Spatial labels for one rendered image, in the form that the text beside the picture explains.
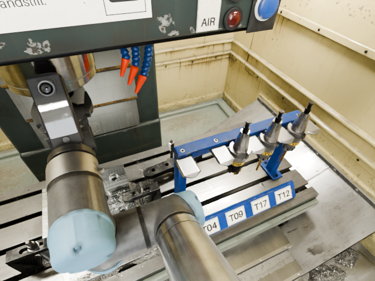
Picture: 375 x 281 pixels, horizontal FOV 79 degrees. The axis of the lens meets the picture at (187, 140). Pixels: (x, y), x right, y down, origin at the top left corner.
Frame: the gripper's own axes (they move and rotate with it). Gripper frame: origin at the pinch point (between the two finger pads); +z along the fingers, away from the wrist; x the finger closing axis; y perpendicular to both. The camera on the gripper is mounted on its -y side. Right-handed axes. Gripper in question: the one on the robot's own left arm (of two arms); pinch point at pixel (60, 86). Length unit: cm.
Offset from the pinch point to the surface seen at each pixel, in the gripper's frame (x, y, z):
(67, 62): 3.7, -8.9, -8.1
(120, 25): 10.9, -18.5, -21.2
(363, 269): 90, 77, -57
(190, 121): 65, 88, 65
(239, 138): 38.7, 16.4, -14.8
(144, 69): 16.7, -3.7, -5.7
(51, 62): 1.4, -9.6, -8.8
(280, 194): 61, 49, -23
